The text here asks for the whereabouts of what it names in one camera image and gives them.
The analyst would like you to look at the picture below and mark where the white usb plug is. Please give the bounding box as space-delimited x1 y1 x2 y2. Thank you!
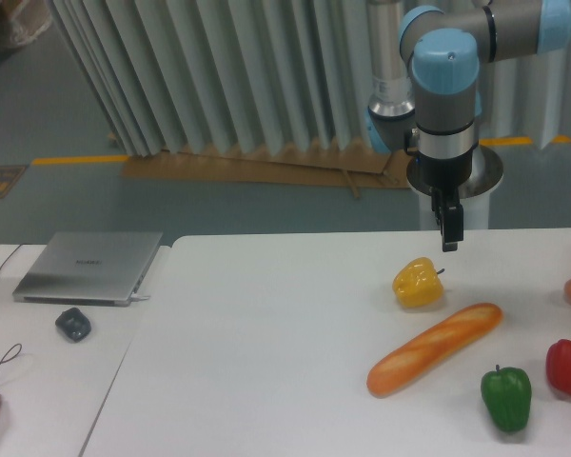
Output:
130 293 150 302

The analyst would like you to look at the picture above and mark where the silver closed laptop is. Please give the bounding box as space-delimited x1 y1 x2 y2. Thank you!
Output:
12 231 162 306

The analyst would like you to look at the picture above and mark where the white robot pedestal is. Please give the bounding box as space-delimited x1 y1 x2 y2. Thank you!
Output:
406 146 503 230

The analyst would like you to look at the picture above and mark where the yellow toy bell pepper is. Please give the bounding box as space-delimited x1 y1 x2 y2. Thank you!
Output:
392 257 444 308

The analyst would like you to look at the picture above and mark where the pale green folding screen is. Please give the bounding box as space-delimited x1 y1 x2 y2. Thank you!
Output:
46 1 571 156

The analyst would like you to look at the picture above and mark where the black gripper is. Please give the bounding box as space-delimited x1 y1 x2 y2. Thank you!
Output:
419 152 473 252

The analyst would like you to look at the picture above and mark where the green toy bell pepper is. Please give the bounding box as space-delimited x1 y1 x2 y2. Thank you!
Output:
481 365 532 433

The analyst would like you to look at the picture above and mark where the white side table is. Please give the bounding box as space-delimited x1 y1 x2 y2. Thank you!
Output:
0 245 169 456

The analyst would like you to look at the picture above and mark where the flat brown cardboard sheet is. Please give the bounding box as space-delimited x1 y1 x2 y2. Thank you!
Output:
121 137 410 198

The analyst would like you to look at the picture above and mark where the red toy bell pepper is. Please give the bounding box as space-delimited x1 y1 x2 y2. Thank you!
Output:
545 339 571 396

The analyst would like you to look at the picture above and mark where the orange toy baguette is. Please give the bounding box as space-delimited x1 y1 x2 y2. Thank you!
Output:
366 303 503 397

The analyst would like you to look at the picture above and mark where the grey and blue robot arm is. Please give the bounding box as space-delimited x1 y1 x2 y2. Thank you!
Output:
366 1 571 252

